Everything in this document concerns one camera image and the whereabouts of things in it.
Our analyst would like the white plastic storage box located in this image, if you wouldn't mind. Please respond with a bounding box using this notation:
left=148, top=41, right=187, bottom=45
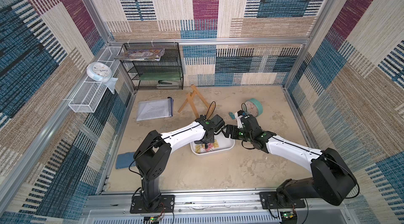
left=190, top=132, right=235, bottom=156

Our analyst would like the teal binder clip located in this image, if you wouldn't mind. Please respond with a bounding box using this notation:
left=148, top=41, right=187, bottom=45
left=229, top=112, right=236, bottom=120

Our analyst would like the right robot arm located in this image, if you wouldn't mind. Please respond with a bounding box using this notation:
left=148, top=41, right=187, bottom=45
left=222, top=115, right=359, bottom=206

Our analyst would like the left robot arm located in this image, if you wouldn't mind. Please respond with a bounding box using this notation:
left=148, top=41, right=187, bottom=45
left=133, top=115, right=225, bottom=212

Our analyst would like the green round alarm clock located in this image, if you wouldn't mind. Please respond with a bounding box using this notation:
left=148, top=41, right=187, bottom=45
left=245, top=98, right=264, bottom=117

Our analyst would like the wooden easel stand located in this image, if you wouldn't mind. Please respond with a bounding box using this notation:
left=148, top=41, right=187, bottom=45
left=178, top=85, right=210, bottom=119

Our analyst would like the black stapler on shelf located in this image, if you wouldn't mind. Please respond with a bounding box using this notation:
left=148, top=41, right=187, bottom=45
left=158, top=80, right=179, bottom=86

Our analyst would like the black mesh shelf rack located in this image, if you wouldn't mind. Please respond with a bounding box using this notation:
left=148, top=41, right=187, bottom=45
left=119, top=42, right=184, bottom=91

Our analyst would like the magazine on shelf top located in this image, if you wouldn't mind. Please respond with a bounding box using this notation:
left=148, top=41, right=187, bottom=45
left=114, top=49, right=165, bottom=61

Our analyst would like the blue cloth pad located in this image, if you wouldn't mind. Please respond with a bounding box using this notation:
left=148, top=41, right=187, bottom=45
left=115, top=152, right=135, bottom=170

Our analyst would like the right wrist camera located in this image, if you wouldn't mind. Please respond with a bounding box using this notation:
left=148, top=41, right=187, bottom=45
left=235, top=110, right=245, bottom=129

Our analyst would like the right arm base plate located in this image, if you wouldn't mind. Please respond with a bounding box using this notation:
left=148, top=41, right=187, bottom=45
left=259, top=191, right=306, bottom=209

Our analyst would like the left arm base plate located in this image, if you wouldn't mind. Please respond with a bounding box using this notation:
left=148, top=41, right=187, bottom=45
left=129, top=195, right=175, bottom=214

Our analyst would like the white wire mesh basket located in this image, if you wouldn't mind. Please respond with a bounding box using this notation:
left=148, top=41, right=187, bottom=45
left=68, top=46, right=121, bottom=113

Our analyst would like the white round wall clock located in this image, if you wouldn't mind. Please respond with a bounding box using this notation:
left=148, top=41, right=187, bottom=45
left=86, top=62, right=112, bottom=83

